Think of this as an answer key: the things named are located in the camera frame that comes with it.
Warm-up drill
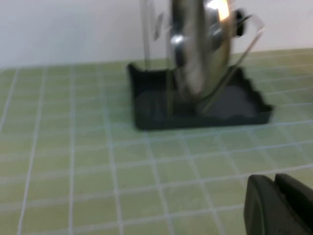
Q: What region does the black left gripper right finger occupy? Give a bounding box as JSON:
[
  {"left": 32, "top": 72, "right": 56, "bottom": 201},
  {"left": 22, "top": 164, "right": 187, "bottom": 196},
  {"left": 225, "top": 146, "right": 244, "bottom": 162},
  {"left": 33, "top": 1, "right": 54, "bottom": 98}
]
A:
[{"left": 275, "top": 173, "right": 313, "bottom": 235}]

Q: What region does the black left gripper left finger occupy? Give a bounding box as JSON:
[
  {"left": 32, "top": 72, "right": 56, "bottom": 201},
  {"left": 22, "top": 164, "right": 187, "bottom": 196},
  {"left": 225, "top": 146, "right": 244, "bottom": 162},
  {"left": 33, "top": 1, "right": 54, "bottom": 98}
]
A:
[{"left": 244, "top": 174, "right": 294, "bottom": 235}]

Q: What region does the steel pot lid black knob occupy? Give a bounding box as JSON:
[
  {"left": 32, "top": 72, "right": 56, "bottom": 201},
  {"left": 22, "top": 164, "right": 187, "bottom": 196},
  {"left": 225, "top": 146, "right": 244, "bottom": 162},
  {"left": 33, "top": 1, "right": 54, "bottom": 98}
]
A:
[{"left": 166, "top": 0, "right": 252, "bottom": 101}]

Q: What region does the green grid tablecloth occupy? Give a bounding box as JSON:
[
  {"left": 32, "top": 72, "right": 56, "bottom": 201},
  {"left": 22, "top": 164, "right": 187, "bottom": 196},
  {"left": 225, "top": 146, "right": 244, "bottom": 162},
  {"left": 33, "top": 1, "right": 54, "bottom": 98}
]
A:
[{"left": 0, "top": 48, "right": 313, "bottom": 235}]

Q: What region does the black tray wire lid rack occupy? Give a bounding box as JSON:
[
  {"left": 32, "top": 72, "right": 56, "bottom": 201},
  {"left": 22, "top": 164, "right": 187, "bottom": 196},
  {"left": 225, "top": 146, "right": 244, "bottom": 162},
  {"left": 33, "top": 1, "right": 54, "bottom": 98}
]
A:
[{"left": 126, "top": 0, "right": 274, "bottom": 131}]

